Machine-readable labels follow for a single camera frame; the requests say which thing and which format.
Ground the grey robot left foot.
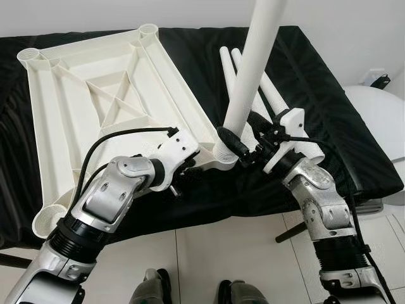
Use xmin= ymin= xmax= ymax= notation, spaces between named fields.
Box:
xmin=128 ymin=268 xmax=171 ymax=304

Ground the grey robot foot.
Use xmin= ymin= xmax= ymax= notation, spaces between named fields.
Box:
xmin=218 ymin=281 xmax=263 ymax=304
xmin=128 ymin=268 xmax=171 ymax=304

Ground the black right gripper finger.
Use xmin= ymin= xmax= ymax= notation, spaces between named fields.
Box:
xmin=249 ymin=110 xmax=275 ymax=137
xmin=218 ymin=126 xmax=251 ymax=160

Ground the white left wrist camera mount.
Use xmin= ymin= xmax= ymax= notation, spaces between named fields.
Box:
xmin=152 ymin=129 xmax=202 ymax=191

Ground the black metal table leg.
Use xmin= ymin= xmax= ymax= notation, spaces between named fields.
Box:
xmin=275 ymin=218 xmax=311 ymax=243
xmin=0 ymin=253 xmax=32 ymax=270

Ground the white dome appliance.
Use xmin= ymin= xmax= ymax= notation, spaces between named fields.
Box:
xmin=345 ymin=85 xmax=405 ymax=216

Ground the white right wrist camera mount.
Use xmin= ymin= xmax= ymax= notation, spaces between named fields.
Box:
xmin=263 ymin=109 xmax=309 ymax=175

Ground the grey robot right foot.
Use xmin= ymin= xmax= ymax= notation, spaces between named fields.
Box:
xmin=218 ymin=281 xmax=263 ymax=304

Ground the black cloth table cover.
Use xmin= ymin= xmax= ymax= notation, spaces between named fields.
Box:
xmin=0 ymin=27 xmax=405 ymax=248

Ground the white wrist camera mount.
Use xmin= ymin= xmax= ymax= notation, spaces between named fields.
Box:
xmin=152 ymin=129 xmax=202 ymax=191
xmin=263 ymin=109 xmax=309 ymax=175

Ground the white plastic children table top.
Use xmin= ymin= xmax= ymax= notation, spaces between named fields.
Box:
xmin=17 ymin=23 xmax=238 ymax=240

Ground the wall socket with black plug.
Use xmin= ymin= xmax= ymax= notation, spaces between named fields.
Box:
xmin=367 ymin=71 xmax=392 ymax=89

